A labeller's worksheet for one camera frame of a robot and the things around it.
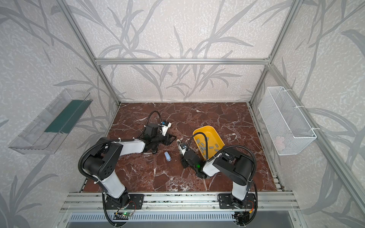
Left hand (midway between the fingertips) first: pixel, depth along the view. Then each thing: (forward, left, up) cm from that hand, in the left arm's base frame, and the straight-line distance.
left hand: (176, 132), depth 93 cm
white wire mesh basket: (-15, -52, +29) cm, 62 cm away
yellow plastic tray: (-3, -27, -7) cm, 28 cm away
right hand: (-10, -4, -6) cm, 12 cm away
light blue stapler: (-15, +4, -4) cm, 16 cm away
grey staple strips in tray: (-8, -18, -6) cm, 21 cm away
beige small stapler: (-6, -2, -2) cm, 7 cm away
